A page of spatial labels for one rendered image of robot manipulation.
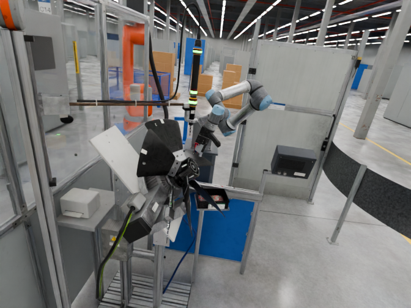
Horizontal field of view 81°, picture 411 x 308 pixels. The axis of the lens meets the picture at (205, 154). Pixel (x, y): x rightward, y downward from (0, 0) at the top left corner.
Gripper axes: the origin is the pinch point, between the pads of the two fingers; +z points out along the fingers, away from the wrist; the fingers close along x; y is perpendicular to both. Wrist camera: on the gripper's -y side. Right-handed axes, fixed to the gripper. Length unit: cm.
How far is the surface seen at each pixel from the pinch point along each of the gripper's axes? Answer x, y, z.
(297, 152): -11, -60, -27
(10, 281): 78, 59, 66
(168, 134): 19.8, 22.8, -12.3
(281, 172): -10, -58, -9
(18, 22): 67, 76, -46
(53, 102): 61, 64, -21
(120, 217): 39, 29, 40
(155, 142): 47, 23, -17
